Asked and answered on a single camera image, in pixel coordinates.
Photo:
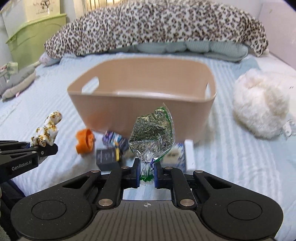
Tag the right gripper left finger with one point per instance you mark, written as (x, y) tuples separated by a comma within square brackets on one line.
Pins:
[(66, 209)]

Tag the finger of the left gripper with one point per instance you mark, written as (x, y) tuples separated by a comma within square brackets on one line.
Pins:
[(16, 147)]

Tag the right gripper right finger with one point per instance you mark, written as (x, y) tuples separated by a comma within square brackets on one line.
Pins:
[(224, 208)]

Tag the floral yellow white cloth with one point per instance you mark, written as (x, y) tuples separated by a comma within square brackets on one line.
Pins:
[(46, 134)]

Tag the black small box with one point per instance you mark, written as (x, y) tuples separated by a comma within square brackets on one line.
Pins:
[(108, 159)]

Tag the blue white tissue pack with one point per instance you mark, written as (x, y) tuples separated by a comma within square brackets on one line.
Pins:
[(181, 156)]

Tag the clear bag of green herbs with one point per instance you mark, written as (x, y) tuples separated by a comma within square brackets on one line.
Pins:
[(152, 137)]

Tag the grey beige plush toy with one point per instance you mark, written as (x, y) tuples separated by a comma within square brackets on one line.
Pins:
[(17, 83)]

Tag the purple cartoon card box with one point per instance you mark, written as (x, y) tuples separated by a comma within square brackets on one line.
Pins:
[(114, 140)]

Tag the pink grey pillow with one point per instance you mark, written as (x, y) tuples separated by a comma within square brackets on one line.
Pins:
[(46, 60)]

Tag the green plastic storage bin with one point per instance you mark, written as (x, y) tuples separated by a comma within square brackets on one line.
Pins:
[(27, 44)]

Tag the white fluffy plush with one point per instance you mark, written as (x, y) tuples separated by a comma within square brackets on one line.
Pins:
[(261, 103)]

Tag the tan plastic storage basket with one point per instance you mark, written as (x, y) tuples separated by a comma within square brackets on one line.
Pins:
[(111, 95)]

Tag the cream storage box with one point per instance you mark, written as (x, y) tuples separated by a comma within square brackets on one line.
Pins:
[(17, 13)]

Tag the leopard print blanket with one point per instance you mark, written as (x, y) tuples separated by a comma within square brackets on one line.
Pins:
[(136, 22)]

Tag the teal quilted comforter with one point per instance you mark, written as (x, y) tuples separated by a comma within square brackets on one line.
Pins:
[(227, 51)]

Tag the metal window railing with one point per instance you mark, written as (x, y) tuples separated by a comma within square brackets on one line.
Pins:
[(95, 4)]

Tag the pink headboard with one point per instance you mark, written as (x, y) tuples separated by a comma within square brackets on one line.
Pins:
[(278, 19)]

